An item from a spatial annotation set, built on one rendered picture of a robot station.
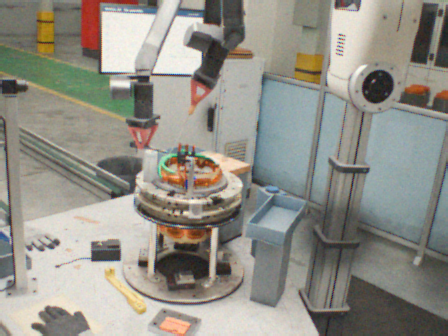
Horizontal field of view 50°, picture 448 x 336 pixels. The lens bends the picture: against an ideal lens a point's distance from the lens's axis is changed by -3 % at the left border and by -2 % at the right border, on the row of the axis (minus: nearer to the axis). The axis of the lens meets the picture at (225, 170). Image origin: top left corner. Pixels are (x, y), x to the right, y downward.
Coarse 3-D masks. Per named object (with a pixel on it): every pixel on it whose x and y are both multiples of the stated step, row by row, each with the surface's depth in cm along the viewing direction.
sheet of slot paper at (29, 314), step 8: (56, 296) 140; (64, 296) 140; (40, 304) 136; (48, 304) 136; (56, 304) 136; (64, 304) 137; (72, 304) 137; (16, 312) 131; (24, 312) 131; (32, 312) 132; (72, 312) 134; (16, 320) 128; (24, 320) 128; (32, 320) 129; (40, 320) 129; (88, 320) 131; (24, 328) 125; (32, 328) 126; (96, 328) 128; (104, 328) 129
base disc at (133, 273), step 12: (168, 240) 174; (132, 252) 164; (168, 252) 166; (180, 252) 168; (192, 252) 168; (204, 252) 169; (228, 252) 170; (132, 264) 157; (240, 264) 163; (132, 276) 150; (144, 276) 151; (228, 276) 156; (240, 276) 156; (144, 288) 145; (156, 288) 145; (204, 288) 148; (216, 288) 148; (228, 288) 149; (168, 300) 141; (180, 300) 141; (192, 300) 142; (204, 300) 143
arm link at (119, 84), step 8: (144, 64) 142; (144, 72) 142; (112, 80) 143; (120, 80) 143; (128, 80) 144; (112, 88) 142; (120, 88) 142; (128, 88) 143; (112, 96) 143; (120, 96) 143; (128, 96) 144
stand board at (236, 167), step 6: (210, 150) 190; (216, 156) 184; (222, 156) 185; (222, 162) 178; (228, 162) 179; (234, 162) 179; (240, 162) 180; (222, 168) 172; (228, 168) 172; (234, 168) 173; (240, 168) 174; (246, 168) 177; (234, 174) 172
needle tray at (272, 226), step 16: (272, 208) 153; (288, 208) 153; (304, 208) 148; (256, 224) 141; (272, 224) 142; (288, 224) 143; (272, 240) 131; (288, 240) 143; (256, 256) 142; (272, 256) 140; (288, 256) 148; (256, 272) 144; (272, 272) 142; (256, 288) 145; (272, 288) 143; (272, 304) 145
